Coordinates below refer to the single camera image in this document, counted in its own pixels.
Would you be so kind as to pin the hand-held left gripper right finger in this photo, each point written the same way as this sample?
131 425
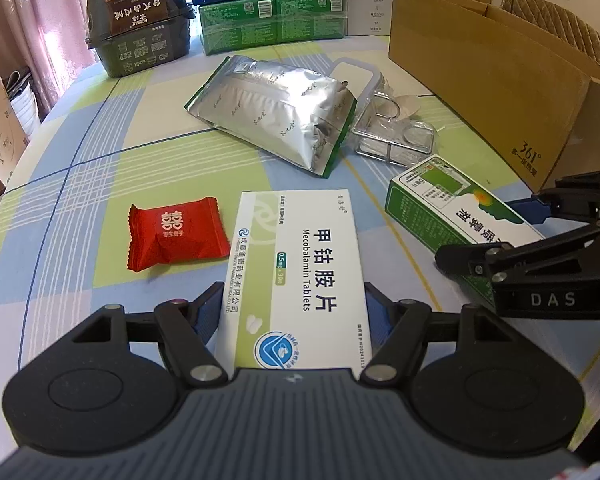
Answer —
377 306

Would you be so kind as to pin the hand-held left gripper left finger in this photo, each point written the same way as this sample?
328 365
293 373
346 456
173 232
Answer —
208 310

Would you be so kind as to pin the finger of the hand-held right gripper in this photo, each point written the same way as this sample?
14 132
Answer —
460 258
528 208

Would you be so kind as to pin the green and white medicine box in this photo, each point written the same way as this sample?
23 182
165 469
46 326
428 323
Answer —
445 205

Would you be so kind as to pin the white medicine tablet box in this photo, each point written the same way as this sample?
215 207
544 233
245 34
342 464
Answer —
305 260

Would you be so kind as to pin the large cardboard box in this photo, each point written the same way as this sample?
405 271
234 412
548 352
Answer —
495 75

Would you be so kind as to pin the silver foil bag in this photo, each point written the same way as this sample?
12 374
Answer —
275 110

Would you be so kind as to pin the checked cloth covered desktop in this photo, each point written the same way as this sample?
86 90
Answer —
105 160

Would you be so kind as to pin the red candy packet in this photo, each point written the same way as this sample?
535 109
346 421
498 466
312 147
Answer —
177 232

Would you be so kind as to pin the clear plastic container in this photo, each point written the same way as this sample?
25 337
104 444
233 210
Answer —
395 135

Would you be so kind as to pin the quilted beige chair cushion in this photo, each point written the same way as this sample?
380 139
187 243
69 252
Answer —
565 27

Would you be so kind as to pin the clear plastic container lid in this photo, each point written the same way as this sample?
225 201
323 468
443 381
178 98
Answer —
352 77

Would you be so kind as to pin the white bag with papers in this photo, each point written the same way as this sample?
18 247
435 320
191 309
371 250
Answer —
25 102

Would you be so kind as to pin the green carton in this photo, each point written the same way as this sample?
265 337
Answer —
312 17
237 27

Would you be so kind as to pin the dark instant noodle box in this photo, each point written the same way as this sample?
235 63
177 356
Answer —
135 30

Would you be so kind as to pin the pink curtain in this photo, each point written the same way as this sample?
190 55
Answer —
45 15

